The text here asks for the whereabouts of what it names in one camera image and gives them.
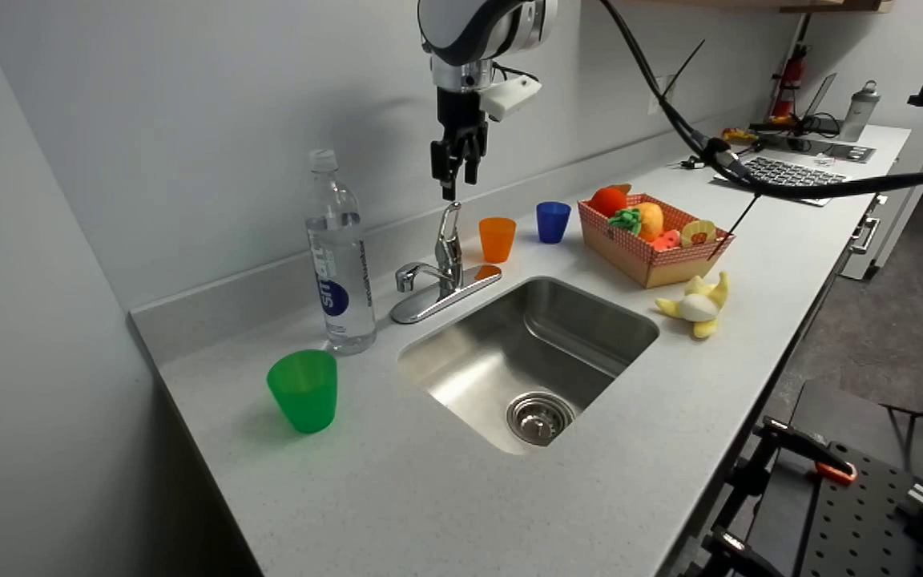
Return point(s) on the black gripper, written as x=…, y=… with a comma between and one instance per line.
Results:
x=463, y=141

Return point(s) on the chrome faucet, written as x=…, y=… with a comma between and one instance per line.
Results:
x=440, y=284

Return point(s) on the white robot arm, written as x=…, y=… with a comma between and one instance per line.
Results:
x=466, y=42

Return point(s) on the orange plastic cup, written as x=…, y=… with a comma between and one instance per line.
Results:
x=499, y=237

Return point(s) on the blue plastic cup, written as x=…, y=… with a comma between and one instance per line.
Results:
x=552, y=221

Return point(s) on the red toy fruit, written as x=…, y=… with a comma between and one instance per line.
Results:
x=610, y=201

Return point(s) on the clear water bottle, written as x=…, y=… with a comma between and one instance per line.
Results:
x=336, y=253

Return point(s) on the checkered toy food basket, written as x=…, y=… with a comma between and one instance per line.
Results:
x=659, y=262

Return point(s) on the stainless steel sink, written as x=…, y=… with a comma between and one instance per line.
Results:
x=523, y=365

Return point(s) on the green plastic cup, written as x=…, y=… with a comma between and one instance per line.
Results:
x=305, y=390

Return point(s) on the toy banana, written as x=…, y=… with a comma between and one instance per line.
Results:
x=700, y=307

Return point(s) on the laptop keyboard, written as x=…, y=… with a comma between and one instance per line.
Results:
x=768, y=170

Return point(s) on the red fire extinguisher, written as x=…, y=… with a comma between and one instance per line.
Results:
x=789, y=83

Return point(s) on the grey water bottle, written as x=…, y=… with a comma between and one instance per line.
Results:
x=859, y=111

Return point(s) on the black perforated cart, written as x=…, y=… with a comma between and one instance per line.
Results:
x=832, y=491

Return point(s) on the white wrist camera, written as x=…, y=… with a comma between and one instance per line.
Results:
x=507, y=92

